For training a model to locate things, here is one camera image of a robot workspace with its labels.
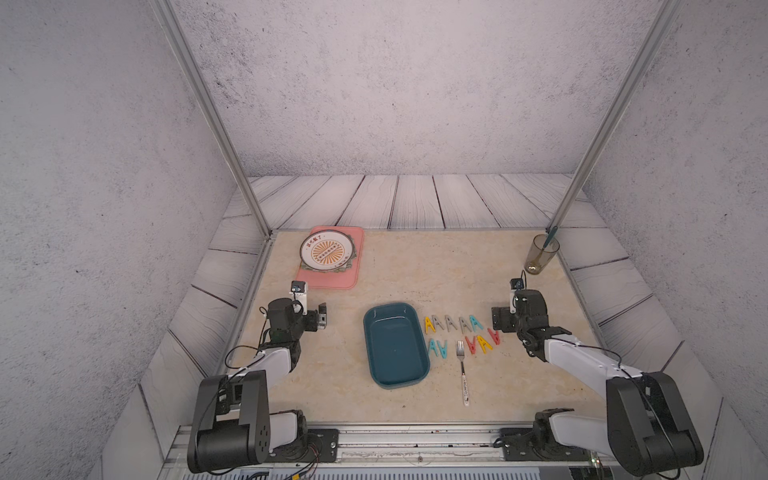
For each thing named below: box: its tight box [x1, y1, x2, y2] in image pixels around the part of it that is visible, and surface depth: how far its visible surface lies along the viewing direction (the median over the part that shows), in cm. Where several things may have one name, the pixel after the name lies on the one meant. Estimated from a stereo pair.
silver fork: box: [456, 340, 470, 407], surface depth 87 cm
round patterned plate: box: [300, 230, 354, 271], surface depth 116 cm
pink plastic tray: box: [296, 226, 365, 290], surface depth 110 cm
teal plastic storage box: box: [363, 302, 430, 390], surface depth 91 cm
